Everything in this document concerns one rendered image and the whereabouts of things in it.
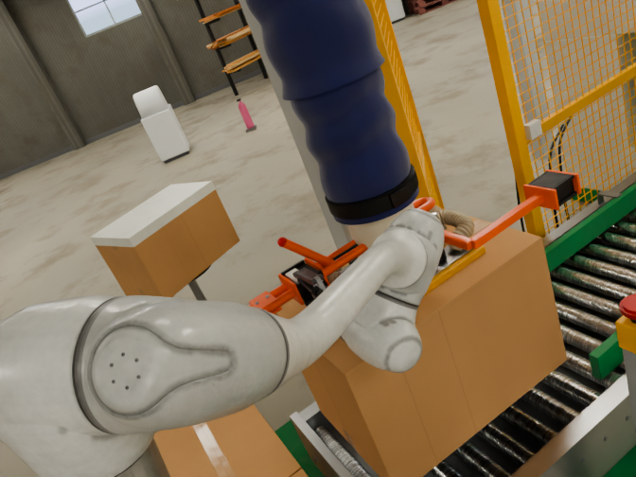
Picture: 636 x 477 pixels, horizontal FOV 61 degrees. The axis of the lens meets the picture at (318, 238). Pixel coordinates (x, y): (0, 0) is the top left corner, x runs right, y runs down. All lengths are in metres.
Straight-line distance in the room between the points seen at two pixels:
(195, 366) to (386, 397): 0.86
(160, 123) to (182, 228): 6.27
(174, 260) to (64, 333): 2.46
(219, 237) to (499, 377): 2.05
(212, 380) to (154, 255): 2.48
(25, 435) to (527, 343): 1.21
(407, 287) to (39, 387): 0.61
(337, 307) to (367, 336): 0.24
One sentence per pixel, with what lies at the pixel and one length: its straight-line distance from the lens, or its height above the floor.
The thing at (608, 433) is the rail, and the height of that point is 0.53.
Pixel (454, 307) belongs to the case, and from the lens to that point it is 1.30.
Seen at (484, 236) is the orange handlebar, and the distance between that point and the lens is 1.21.
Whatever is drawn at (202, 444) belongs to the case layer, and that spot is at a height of 0.54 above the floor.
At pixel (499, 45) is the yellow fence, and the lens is 2.13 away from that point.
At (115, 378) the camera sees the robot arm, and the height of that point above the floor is 1.60.
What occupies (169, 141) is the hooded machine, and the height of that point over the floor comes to 0.31.
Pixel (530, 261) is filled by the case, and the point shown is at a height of 1.04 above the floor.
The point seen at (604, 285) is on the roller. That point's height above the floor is 0.55.
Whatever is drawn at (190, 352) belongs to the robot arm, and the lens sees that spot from 0.45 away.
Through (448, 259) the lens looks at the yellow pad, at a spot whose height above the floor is 1.10.
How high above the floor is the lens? 1.81
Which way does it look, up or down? 24 degrees down
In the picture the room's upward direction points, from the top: 22 degrees counter-clockwise
